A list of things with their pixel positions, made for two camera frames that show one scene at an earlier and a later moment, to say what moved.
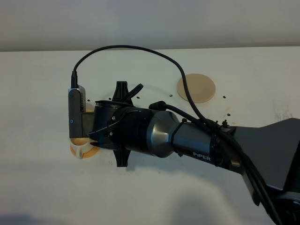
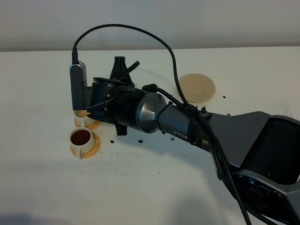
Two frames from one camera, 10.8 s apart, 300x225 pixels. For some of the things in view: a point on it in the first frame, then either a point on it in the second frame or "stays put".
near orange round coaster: (91, 153) stays put
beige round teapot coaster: (201, 87) stays put
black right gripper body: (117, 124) -> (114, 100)
